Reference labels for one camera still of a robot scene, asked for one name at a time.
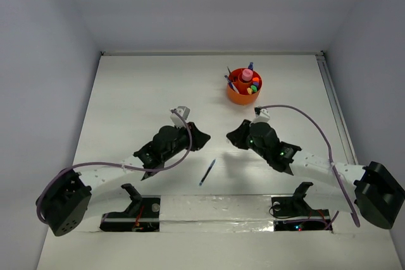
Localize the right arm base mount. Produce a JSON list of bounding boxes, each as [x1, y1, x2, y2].
[[268, 182, 332, 232]]

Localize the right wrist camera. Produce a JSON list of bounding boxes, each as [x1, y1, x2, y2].
[[252, 107, 270, 123]]

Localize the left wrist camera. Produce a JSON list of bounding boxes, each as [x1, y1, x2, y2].
[[170, 106, 190, 128]]

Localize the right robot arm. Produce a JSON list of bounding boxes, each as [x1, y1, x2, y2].
[[227, 120, 404, 230]]

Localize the blue gel pen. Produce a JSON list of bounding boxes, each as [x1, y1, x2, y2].
[[199, 159, 216, 187]]

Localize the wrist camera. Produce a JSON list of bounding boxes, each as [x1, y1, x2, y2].
[[170, 106, 190, 128], [252, 107, 270, 123]]

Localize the dark blue ballpoint pen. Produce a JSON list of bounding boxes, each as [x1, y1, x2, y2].
[[224, 75, 233, 88]]

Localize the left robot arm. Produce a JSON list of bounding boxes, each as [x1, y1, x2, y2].
[[35, 122, 211, 236]]

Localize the orange round desk organizer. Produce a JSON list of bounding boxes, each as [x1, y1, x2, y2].
[[226, 68, 263, 105]]

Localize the pink capped clear tube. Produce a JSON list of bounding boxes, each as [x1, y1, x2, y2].
[[241, 68, 253, 82]]

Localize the black handled scissors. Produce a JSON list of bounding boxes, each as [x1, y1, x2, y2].
[[227, 67, 237, 82]]

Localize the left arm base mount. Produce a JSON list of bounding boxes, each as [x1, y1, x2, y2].
[[99, 183, 161, 233]]

